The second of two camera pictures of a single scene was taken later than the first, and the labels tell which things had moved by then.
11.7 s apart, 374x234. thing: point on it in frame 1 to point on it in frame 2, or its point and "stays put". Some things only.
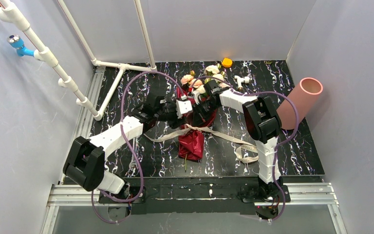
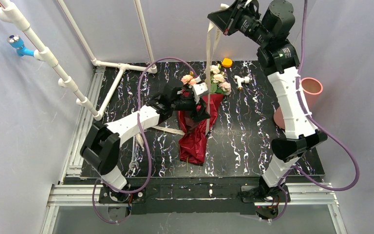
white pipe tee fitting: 240,80 stays put
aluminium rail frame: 65,192 stays put
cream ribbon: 150,136 to 213,31
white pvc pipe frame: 7,12 stays put
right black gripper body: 199,107 to 231,18
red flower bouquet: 191,138 stays put
